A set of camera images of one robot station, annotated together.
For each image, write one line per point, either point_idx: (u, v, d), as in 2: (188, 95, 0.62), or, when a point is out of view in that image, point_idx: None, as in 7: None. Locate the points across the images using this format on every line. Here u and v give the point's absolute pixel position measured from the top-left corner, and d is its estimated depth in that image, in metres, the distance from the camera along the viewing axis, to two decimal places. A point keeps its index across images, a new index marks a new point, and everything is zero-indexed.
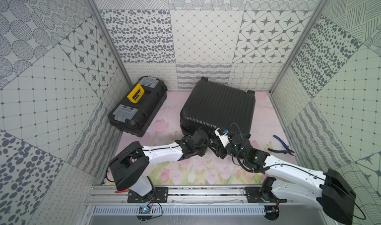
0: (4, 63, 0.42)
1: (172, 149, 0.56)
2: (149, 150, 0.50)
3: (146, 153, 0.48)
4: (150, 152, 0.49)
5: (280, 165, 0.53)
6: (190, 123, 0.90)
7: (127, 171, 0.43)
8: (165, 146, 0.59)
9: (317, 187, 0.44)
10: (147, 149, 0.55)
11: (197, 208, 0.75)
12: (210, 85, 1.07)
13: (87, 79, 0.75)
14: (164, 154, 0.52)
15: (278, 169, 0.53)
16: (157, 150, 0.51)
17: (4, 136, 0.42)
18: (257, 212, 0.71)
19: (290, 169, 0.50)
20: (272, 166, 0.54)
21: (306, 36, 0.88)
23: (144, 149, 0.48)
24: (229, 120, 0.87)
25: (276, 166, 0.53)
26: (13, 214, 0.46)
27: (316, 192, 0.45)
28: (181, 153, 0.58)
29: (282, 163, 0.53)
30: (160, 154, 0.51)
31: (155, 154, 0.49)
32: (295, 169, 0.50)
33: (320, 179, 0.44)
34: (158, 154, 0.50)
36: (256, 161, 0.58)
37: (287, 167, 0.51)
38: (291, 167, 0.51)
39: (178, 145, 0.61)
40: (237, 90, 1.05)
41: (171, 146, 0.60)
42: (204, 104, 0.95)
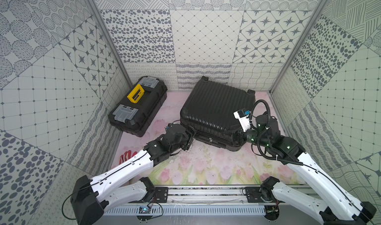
0: (4, 63, 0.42)
1: (134, 164, 0.48)
2: (100, 181, 0.43)
3: (95, 187, 0.41)
4: (101, 184, 0.42)
5: (315, 172, 0.43)
6: (190, 122, 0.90)
7: (79, 213, 0.38)
8: (126, 164, 0.48)
9: (348, 213, 0.38)
10: (98, 181, 0.42)
11: (197, 208, 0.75)
12: (211, 85, 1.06)
13: (87, 79, 0.75)
14: (124, 175, 0.45)
15: (310, 174, 0.43)
16: (110, 177, 0.44)
17: (4, 136, 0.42)
18: (257, 212, 0.71)
19: (324, 183, 0.42)
20: (304, 167, 0.44)
21: (306, 36, 0.88)
23: (92, 184, 0.42)
24: (229, 120, 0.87)
25: (308, 170, 0.44)
26: (13, 214, 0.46)
27: (340, 213, 0.39)
28: (149, 161, 0.49)
29: (317, 170, 0.44)
30: (118, 177, 0.44)
31: (109, 183, 0.43)
32: (330, 182, 0.42)
33: (355, 208, 0.38)
34: (113, 182, 0.43)
36: (285, 149, 0.47)
37: (322, 179, 0.42)
38: (326, 180, 0.42)
39: (142, 156, 0.50)
40: (238, 90, 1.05)
41: (134, 160, 0.49)
42: (205, 103, 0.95)
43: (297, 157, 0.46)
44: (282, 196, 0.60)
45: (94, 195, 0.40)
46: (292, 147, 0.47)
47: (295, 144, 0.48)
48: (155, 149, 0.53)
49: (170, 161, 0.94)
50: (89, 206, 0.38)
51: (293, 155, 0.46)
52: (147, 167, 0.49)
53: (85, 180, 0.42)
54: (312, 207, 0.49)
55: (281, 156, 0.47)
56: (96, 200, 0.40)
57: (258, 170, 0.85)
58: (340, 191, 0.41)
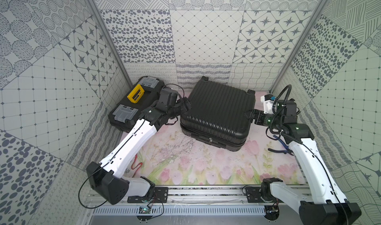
0: (4, 63, 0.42)
1: (137, 134, 0.46)
2: (110, 160, 0.41)
3: (107, 168, 0.40)
4: (111, 162, 0.41)
5: (311, 155, 0.44)
6: (190, 122, 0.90)
7: (105, 193, 0.38)
8: (128, 137, 0.45)
9: (322, 197, 0.38)
10: (107, 162, 0.41)
11: (197, 208, 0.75)
12: (210, 85, 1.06)
13: (87, 79, 0.75)
14: (131, 148, 0.43)
15: (305, 155, 0.45)
16: (119, 154, 0.42)
17: (4, 136, 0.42)
18: (257, 212, 0.71)
19: (316, 168, 0.42)
20: (302, 146, 0.46)
21: (306, 36, 0.88)
23: (102, 166, 0.40)
24: (229, 120, 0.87)
25: (306, 151, 0.45)
26: (13, 214, 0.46)
27: (316, 197, 0.40)
28: (151, 127, 0.47)
29: (314, 154, 0.44)
30: (126, 151, 0.43)
31: (119, 159, 0.41)
32: (321, 168, 0.42)
33: (335, 197, 0.38)
34: (123, 158, 0.42)
36: (292, 128, 0.50)
37: (315, 164, 0.43)
38: (321, 166, 0.42)
39: (142, 125, 0.48)
40: (237, 90, 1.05)
41: (135, 131, 0.47)
42: (205, 103, 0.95)
43: (301, 138, 0.48)
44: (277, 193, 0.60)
45: (109, 173, 0.39)
46: (303, 130, 0.49)
47: (306, 130, 0.49)
48: (151, 114, 0.50)
49: (170, 161, 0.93)
50: (110, 184, 0.37)
51: (298, 137, 0.48)
52: (150, 134, 0.48)
53: (93, 165, 0.40)
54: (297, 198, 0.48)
55: (285, 132, 0.51)
56: (115, 178, 0.40)
57: (258, 170, 0.85)
58: (329, 181, 0.40)
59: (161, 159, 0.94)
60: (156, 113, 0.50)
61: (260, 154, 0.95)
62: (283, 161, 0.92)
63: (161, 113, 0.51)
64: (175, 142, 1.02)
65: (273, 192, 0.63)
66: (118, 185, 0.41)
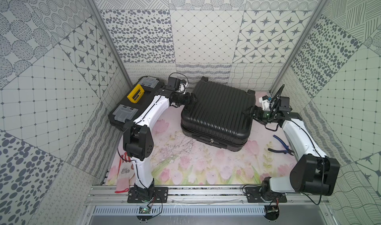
0: (4, 63, 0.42)
1: (158, 103, 0.60)
2: (142, 118, 0.53)
3: (142, 123, 0.51)
4: (143, 120, 0.52)
5: (298, 128, 0.53)
6: (191, 124, 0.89)
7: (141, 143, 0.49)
8: (151, 105, 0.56)
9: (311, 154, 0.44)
10: (139, 120, 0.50)
11: (197, 208, 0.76)
12: (210, 85, 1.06)
13: (87, 79, 0.75)
14: (156, 112, 0.56)
15: (293, 128, 0.53)
16: (148, 114, 0.55)
17: (4, 136, 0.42)
18: (257, 212, 0.71)
19: (302, 135, 0.50)
20: (291, 123, 0.55)
21: (306, 36, 0.88)
23: (137, 123, 0.52)
24: (230, 120, 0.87)
25: (295, 126, 0.54)
26: (13, 214, 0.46)
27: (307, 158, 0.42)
28: (166, 99, 0.62)
29: (300, 128, 0.53)
30: (153, 114, 0.55)
31: (149, 118, 0.53)
32: (307, 137, 0.50)
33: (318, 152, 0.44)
34: (152, 117, 0.54)
36: (285, 112, 0.60)
37: (301, 133, 0.51)
38: (307, 136, 0.50)
39: (159, 98, 0.62)
40: (237, 90, 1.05)
41: (155, 102, 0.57)
42: (205, 104, 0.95)
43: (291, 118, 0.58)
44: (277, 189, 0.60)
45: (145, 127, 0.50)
46: (293, 116, 0.58)
47: (296, 116, 0.59)
48: (164, 92, 0.65)
49: (170, 161, 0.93)
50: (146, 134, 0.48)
51: (288, 116, 0.58)
52: (165, 105, 0.60)
53: (128, 123, 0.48)
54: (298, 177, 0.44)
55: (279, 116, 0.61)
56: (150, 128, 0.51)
57: (258, 170, 0.85)
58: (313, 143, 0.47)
59: (161, 159, 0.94)
60: (167, 92, 0.65)
61: (260, 154, 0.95)
62: (283, 161, 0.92)
63: (170, 91, 0.66)
64: (175, 142, 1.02)
65: (273, 188, 0.63)
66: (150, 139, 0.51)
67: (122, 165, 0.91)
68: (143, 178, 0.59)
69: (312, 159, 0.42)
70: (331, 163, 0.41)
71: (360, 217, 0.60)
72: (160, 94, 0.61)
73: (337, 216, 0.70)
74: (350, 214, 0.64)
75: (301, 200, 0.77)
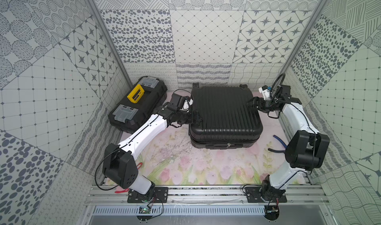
0: (4, 63, 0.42)
1: (152, 125, 0.52)
2: (128, 142, 0.46)
3: (126, 148, 0.44)
4: (129, 144, 0.45)
5: (295, 109, 0.58)
6: (205, 135, 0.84)
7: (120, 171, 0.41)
8: (144, 127, 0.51)
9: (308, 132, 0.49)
10: (125, 143, 0.45)
11: (197, 208, 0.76)
12: (204, 91, 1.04)
13: (87, 79, 0.75)
14: (148, 135, 0.49)
15: (292, 110, 0.58)
16: (137, 138, 0.47)
17: (4, 136, 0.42)
18: (257, 212, 0.71)
19: (298, 115, 0.55)
20: (290, 106, 0.60)
21: (306, 36, 0.88)
23: (121, 147, 0.44)
24: (240, 120, 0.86)
25: (293, 108, 0.59)
26: (13, 214, 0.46)
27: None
28: (163, 120, 0.54)
29: (298, 109, 0.58)
30: (142, 138, 0.48)
31: (137, 143, 0.46)
32: (303, 117, 0.54)
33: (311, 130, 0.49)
34: (140, 141, 0.47)
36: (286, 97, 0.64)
37: (298, 114, 0.56)
38: (303, 116, 0.55)
39: (156, 118, 0.55)
40: (230, 88, 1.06)
41: (150, 123, 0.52)
42: (210, 111, 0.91)
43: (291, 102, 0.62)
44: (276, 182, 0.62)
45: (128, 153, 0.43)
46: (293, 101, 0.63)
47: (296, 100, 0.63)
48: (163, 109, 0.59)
49: (171, 161, 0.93)
50: (127, 163, 0.40)
51: (289, 100, 0.63)
52: (162, 127, 0.53)
53: (110, 146, 0.44)
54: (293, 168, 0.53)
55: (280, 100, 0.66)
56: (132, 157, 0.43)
57: (258, 170, 0.85)
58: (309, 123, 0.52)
59: (161, 159, 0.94)
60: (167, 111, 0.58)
61: (260, 154, 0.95)
62: (283, 161, 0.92)
63: (171, 111, 0.58)
64: (175, 142, 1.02)
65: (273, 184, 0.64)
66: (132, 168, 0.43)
67: None
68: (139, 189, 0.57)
69: (304, 134, 0.47)
70: (322, 138, 0.46)
71: (360, 217, 0.60)
72: (158, 114, 0.56)
73: (337, 216, 0.70)
74: (351, 214, 0.64)
75: (301, 200, 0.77)
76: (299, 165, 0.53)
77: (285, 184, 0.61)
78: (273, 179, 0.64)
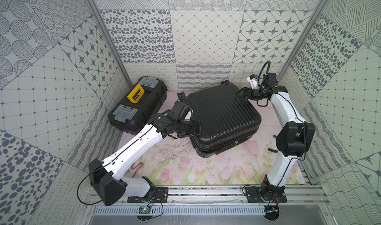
0: (4, 63, 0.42)
1: (142, 139, 0.46)
2: (113, 159, 0.42)
3: (108, 168, 0.40)
4: (113, 162, 0.41)
5: (283, 99, 0.61)
6: (214, 142, 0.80)
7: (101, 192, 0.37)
8: (134, 140, 0.46)
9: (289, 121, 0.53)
10: (109, 161, 0.41)
11: (197, 208, 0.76)
12: (196, 96, 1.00)
13: (87, 79, 0.75)
14: (135, 152, 0.43)
15: (279, 99, 0.62)
16: (123, 155, 0.42)
17: (4, 135, 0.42)
18: (257, 212, 0.71)
19: (285, 105, 0.58)
20: (277, 95, 0.63)
21: (306, 36, 0.88)
23: (104, 165, 0.41)
24: (239, 117, 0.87)
25: (280, 98, 0.61)
26: (13, 214, 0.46)
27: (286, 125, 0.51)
28: (155, 135, 0.47)
29: (285, 99, 0.60)
30: (128, 156, 0.42)
31: (121, 161, 0.41)
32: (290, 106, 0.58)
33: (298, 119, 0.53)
34: (125, 160, 0.42)
36: (273, 87, 0.66)
37: (285, 104, 0.59)
38: (290, 105, 0.58)
39: (149, 130, 0.48)
40: (218, 88, 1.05)
41: (141, 135, 0.47)
42: (210, 116, 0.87)
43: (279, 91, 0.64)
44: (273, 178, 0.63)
45: (109, 174, 0.39)
46: (281, 89, 0.65)
47: (284, 88, 0.65)
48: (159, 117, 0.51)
49: (170, 161, 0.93)
50: (106, 185, 0.37)
51: (276, 90, 0.64)
52: (156, 140, 0.47)
53: (94, 163, 0.41)
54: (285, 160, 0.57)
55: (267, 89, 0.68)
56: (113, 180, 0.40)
57: (258, 170, 0.85)
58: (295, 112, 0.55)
59: (161, 159, 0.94)
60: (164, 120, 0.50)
61: (260, 154, 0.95)
62: None
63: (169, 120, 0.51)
64: (175, 142, 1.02)
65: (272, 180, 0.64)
66: (114, 187, 0.40)
67: None
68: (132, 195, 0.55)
69: (293, 125, 0.51)
70: (309, 126, 0.50)
71: (360, 217, 0.60)
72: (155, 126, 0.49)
73: (337, 216, 0.70)
74: (350, 214, 0.64)
75: (301, 200, 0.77)
76: (292, 153, 0.56)
77: (284, 179, 0.63)
78: (271, 177, 0.65)
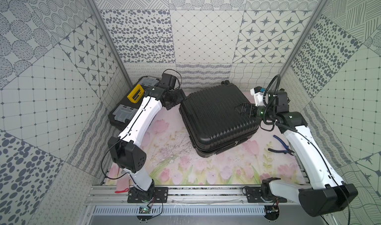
0: (4, 63, 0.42)
1: (146, 108, 0.51)
2: (127, 132, 0.46)
3: (127, 138, 0.45)
4: (129, 134, 0.46)
5: (307, 141, 0.45)
6: (215, 142, 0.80)
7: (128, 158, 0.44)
8: (140, 112, 0.50)
9: (322, 182, 0.39)
10: (125, 134, 0.46)
11: (197, 208, 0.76)
12: (196, 96, 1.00)
13: (87, 79, 0.75)
14: (145, 120, 0.48)
15: (301, 142, 0.45)
16: (135, 125, 0.47)
17: (4, 135, 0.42)
18: (257, 212, 0.71)
19: (311, 150, 0.43)
20: (297, 135, 0.46)
21: (306, 36, 0.88)
23: (122, 138, 0.45)
24: (239, 117, 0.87)
25: (301, 139, 0.46)
26: (13, 214, 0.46)
27: (315, 183, 0.41)
28: (157, 102, 0.52)
29: (309, 141, 0.45)
30: (140, 124, 0.48)
31: (136, 130, 0.46)
32: (318, 154, 0.43)
33: (332, 177, 0.39)
34: (139, 129, 0.47)
36: (286, 117, 0.50)
37: (312, 150, 0.44)
38: (317, 151, 0.43)
39: (149, 101, 0.52)
40: (218, 88, 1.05)
41: (144, 107, 0.51)
42: (209, 116, 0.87)
43: (295, 126, 0.48)
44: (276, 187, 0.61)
45: (131, 141, 0.44)
46: (296, 118, 0.49)
47: (299, 117, 0.50)
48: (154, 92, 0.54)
49: (171, 161, 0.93)
50: (133, 151, 0.42)
51: (293, 125, 0.48)
52: (158, 107, 0.52)
53: (113, 139, 0.45)
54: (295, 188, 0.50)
55: (280, 122, 0.51)
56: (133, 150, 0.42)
57: (258, 170, 0.85)
58: (326, 165, 0.41)
59: (161, 159, 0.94)
60: (158, 91, 0.55)
61: (260, 154, 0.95)
62: (283, 161, 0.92)
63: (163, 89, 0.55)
64: (176, 142, 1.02)
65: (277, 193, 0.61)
66: (139, 152, 0.45)
67: None
68: (140, 184, 0.58)
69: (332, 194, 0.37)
70: (349, 189, 0.38)
71: (359, 217, 0.60)
72: (151, 96, 0.54)
73: (337, 216, 0.70)
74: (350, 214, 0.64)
75: None
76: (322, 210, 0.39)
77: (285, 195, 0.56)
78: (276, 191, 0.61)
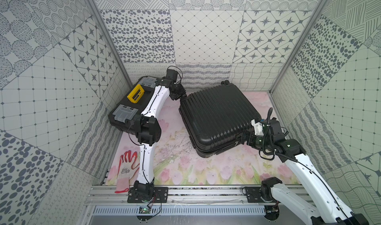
0: (4, 63, 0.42)
1: (159, 93, 0.65)
2: (148, 111, 0.60)
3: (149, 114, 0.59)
4: (150, 112, 0.59)
5: (308, 172, 0.45)
6: (215, 142, 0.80)
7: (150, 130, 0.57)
8: (154, 96, 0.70)
9: (332, 216, 0.38)
10: (146, 112, 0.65)
11: (197, 208, 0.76)
12: (196, 96, 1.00)
13: (87, 79, 0.75)
14: (159, 102, 0.62)
15: (303, 172, 0.46)
16: (153, 106, 0.61)
17: (4, 136, 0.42)
18: (257, 212, 0.71)
19: (313, 180, 0.44)
20: (298, 164, 0.47)
21: (306, 36, 0.88)
23: (145, 114, 0.59)
24: (239, 116, 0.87)
25: (302, 168, 0.46)
26: (13, 214, 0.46)
27: (325, 216, 0.40)
28: (166, 89, 0.67)
29: (311, 171, 0.46)
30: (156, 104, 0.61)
31: (154, 109, 0.60)
32: (321, 184, 0.43)
33: (341, 210, 0.39)
34: (156, 108, 0.60)
36: (285, 145, 0.51)
37: (315, 180, 0.44)
38: (320, 181, 0.44)
39: (160, 89, 0.67)
40: (218, 88, 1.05)
41: (157, 93, 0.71)
42: (209, 116, 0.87)
43: (294, 155, 0.49)
44: (279, 193, 0.60)
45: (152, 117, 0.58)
46: (294, 146, 0.51)
47: (297, 145, 0.51)
48: (163, 83, 0.69)
49: (171, 161, 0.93)
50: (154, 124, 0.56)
51: (292, 155, 0.49)
52: (166, 93, 0.65)
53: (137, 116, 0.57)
54: (306, 212, 0.48)
55: (278, 152, 0.51)
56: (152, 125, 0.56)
57: (258, 170, 0.85)
58: (331, 195, 0.41)
59: (161, 159, 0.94)
60: (166, 82, 0.70)
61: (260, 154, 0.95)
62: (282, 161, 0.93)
63: (170, 80, 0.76)
64: (175, 142, 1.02)
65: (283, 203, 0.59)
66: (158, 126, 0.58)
67: (122, 165, 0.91)
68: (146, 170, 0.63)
69: None
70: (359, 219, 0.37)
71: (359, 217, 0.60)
72: (160, 84, 0.69)
73: None
74: None
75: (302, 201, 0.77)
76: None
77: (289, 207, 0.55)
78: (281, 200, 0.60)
